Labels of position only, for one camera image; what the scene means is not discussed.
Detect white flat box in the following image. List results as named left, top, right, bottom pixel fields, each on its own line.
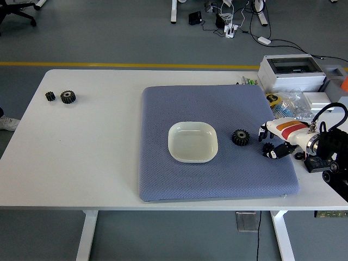
left=302, top=92, right=335, bottom=112

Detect large black gear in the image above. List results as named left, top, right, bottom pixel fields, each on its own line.
left=232, top=128, right=251, bottom=147
left=59, top=90, right=77, bottom=105

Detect green terminal connectors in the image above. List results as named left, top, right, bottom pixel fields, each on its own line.
left=235, top=77, right=258, bottom=85

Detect black floor cable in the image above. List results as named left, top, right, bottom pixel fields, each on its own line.
left=270, top=39, right=348, bottom=62

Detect black power cable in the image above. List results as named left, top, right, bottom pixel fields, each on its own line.
left=255, top=210, right=262, bottom=261

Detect metal floor outlet plate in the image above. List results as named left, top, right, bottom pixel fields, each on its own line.
left=235, top=211, right=259, bottom=233

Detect white square bowl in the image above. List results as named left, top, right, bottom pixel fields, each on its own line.
left=167, top=121, right=219, bottom=164

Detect grey block holder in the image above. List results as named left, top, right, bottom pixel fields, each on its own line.
left=320, top=64, right=348, bottom=114

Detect white power strip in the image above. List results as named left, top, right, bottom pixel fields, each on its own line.
left=224, top=23, right=240, bottom=39

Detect white shoe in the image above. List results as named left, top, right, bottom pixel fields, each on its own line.
left=0, top=115, right=21, bottom=132

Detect white desk leg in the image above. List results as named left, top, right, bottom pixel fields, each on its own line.
left=254, top=0, right=269, bottom=27
left=170, top=0, right=179, bottom=24

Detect white table leg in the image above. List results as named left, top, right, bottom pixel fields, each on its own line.
left=75, top=210, right=99, bottom=261
left=269, top=210, right=296, bottom=261

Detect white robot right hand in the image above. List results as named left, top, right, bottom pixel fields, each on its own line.
left=257, top=118, right=313, bottom=160

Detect black box on floor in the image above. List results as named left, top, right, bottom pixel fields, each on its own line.
left=188, top=11, right=203, bottom=26

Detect white electrical enclosure box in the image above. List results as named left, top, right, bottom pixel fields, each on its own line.
left=257, top=55, right=326, bottom=93

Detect black digital meter module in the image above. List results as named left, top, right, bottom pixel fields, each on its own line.
left=303, top=156, right=332, bottom=173

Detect blue-grey textured mat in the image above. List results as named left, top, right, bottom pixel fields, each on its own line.
left=138, top=85, right=300, bottom=202

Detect black office chair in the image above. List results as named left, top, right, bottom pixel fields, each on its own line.
left=0, top=0, right=38, bottom=36

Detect clear bag of parts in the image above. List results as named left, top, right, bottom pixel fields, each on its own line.
left=271, top=91, right=313, bottom=121

